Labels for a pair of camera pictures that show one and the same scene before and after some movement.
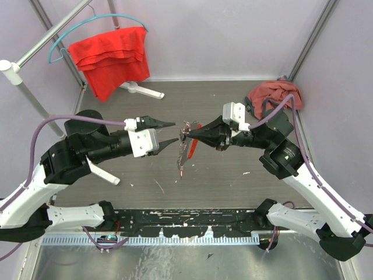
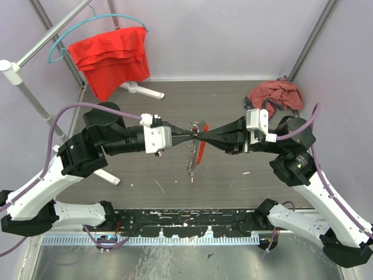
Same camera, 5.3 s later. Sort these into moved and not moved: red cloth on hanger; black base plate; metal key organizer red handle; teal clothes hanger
Moved: metal key organizer red handle
Not moved: red cloth on hanger; black base plate; teal clothes hanger
